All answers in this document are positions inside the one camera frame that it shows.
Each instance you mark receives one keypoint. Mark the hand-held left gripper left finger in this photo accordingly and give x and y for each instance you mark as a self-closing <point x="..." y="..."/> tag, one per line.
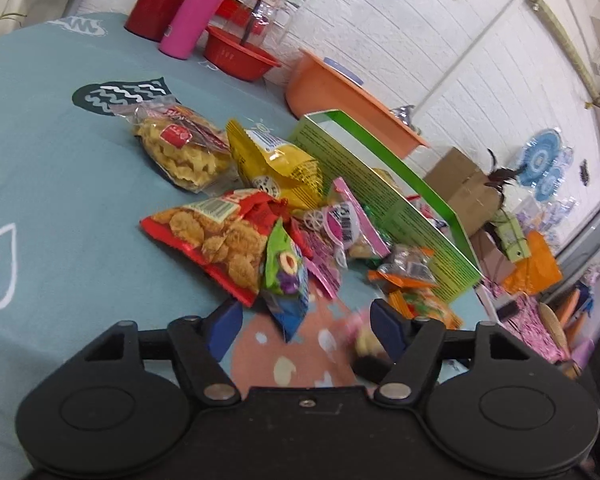
<point x="227" y="320"/>

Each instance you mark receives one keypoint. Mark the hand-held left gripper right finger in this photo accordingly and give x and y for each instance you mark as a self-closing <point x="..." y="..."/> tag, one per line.
<point x="385" y="320"/>

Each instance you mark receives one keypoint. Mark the small pink yellow packet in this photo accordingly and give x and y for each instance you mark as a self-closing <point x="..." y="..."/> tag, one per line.
<point x="367" y="342"/>

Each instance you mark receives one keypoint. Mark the orange yellow snack packet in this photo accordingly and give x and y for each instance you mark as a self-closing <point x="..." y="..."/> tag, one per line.
<point x="430" y="310"/>

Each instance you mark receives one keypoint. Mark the orange-edged clear cake packet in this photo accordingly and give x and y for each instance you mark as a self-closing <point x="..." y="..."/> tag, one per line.
<point x="410" y="270"/>

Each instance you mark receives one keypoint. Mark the red cracker packet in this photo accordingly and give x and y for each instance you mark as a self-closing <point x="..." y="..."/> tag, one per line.
<point x="215" y="240"/>

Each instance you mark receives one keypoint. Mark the pink barcode snack packet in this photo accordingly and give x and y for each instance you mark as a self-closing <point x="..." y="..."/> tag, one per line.
<point x="365" y="230"/>

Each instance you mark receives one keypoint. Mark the green cardboard box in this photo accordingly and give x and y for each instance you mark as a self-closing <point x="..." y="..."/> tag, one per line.
<point x="420" y="230"/>

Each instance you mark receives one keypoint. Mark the green purple candy packet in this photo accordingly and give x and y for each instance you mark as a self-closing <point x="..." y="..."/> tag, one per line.
<point x="285" y="270"/>

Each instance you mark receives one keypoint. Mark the pink white snack packet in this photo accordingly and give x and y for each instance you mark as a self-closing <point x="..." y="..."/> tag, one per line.
<point x="320" y="260"/>

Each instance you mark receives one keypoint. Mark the small brown cardboard box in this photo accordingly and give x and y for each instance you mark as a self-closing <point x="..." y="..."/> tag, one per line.
<point x="490" y="260"/>

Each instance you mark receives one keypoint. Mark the pink floral cloth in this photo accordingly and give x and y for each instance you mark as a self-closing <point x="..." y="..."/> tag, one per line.
<point x="530" y="320"/>

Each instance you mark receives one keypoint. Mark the small pale green box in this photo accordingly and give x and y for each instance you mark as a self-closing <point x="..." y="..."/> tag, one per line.
<point x="510" y="235"/>

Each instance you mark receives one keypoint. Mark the large brown cardboard box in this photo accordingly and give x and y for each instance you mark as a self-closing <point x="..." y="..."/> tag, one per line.
<point x="460" y="185"/>

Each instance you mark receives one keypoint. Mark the orange bag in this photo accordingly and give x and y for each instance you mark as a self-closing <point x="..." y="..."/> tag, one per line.
<point x="535" y="270"/>

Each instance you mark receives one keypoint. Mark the woven round cushion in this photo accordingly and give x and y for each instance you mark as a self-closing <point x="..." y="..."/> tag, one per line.
<point x="555" y="330"/>

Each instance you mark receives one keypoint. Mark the clear twisted chips packet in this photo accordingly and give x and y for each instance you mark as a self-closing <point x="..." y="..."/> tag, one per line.
<point x="185" y="155"/>

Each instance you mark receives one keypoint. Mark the purple-leaf plant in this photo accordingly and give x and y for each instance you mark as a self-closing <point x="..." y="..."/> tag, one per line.
<point x="500" y="177"/>

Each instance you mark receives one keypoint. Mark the teal printed tablecloth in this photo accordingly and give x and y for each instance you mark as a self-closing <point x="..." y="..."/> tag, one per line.
<point x="55" y="210"/>

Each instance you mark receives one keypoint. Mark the steel bowl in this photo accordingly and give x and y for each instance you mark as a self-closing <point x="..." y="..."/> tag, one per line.
<point x="404" y="115"/>

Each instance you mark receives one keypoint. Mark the medium blue paper fan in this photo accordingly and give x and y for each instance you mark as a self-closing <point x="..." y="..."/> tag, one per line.
<point x="550" y="185"/>

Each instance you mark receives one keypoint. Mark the orange plastic basin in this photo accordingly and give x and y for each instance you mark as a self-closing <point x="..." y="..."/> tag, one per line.
<point x="320" y="95"/>

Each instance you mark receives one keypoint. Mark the small blue paper fan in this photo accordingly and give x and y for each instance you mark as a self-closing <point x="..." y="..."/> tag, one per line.
<point x="567" y="156"/>

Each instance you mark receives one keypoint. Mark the blue plate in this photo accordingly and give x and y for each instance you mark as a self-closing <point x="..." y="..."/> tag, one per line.
<point x="345" y="71"/>

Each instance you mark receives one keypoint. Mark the red plastic basin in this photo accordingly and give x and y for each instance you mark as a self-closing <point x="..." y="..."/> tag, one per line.
<point x="240" y="60"/>

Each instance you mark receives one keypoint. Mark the pink insulated bottle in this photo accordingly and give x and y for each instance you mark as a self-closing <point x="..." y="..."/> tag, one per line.
<point x="190" y="20"/>

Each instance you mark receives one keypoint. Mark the clear glass pitcher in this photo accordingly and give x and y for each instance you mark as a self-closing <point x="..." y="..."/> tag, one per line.
<point x="265" y="15"/>

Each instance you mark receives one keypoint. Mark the red thermos jug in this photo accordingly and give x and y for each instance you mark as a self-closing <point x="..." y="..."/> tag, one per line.
<point x="155" y="5"/>

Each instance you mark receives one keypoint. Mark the beige wrapped pipe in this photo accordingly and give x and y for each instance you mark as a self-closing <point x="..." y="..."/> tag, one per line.
<point x="555" y="25"/>

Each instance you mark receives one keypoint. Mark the black wall sign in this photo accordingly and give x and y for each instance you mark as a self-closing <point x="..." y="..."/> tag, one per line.
<point x="583" y="172"/>

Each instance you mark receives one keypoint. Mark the white wall pipe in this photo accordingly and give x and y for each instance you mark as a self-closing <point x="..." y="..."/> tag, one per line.
<point x="465" y="52"/>

